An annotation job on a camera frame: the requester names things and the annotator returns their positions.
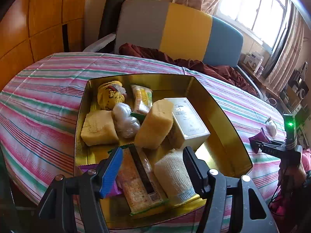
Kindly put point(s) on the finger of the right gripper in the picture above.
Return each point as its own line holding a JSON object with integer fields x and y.
{"x": 271, "y": 148}

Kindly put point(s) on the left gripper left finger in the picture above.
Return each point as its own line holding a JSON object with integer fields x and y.
{"x": 55, "y": 212}

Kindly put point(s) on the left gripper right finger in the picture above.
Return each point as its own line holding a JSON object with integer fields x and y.
{"x": 249, "y": 211}

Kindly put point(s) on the purple snack packet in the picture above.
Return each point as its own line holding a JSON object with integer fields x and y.
{"x": 115, "y": 189}
{"x": 260, "y": 137}

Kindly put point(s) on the white plastic ball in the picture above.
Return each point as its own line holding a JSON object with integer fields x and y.
{"x": 271, "y": 127}

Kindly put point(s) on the green soda cracker pack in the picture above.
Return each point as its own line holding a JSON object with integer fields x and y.
{"x": 138, "y": 181}

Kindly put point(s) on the beige paper box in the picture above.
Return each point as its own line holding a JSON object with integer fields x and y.
{"x": 188, "y": 128}

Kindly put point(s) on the cream sock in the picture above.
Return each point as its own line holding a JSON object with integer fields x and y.
{"x": 173, "y": 177}

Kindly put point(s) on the plastic bundle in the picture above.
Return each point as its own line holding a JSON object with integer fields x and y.
{"x": 126, "y": 125}

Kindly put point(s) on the yellow sponge block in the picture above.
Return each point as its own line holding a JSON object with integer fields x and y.
{"x": 156, "y": 125}

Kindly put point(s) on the Weidan cracker pack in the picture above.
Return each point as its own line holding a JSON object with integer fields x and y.
{"x": 143, "y": 99}

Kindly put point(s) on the person right hand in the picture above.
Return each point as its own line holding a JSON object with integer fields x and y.
{"x": 290, "y": 177}

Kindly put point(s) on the maroon blanket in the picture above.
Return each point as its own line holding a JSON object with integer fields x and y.
{"x": 224, "y": 73}

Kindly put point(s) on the wooden side desk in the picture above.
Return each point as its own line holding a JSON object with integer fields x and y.
{"x": 264, "y": 89}

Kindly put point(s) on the white carton on desk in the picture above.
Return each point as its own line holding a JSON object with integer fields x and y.
{"x": 254, "y": 61}

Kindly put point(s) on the pink curtain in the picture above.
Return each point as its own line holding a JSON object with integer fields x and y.
{"x": 282, "y": 63}

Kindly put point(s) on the striped bed sheet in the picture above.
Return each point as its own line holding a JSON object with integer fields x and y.
{"x": 39, "y": 111}

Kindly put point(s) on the gold tin box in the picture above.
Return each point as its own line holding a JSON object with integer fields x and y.
{"x": 222, "y": 150}

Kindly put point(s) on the window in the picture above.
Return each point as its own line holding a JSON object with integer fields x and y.
{"x": 262, "y": 20}

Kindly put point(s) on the tricolour headboard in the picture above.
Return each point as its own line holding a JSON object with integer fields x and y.
{"x": 179, "y": 31}

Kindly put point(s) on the wooden wardrobe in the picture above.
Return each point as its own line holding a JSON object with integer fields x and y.
{"x": 34, "y": 29}

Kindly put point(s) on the black rolled mat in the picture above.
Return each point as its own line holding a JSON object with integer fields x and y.
{"x": 110, "y": 17}

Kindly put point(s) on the grey bed frame rail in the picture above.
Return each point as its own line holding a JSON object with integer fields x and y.
{"x": 100, "y": 44}

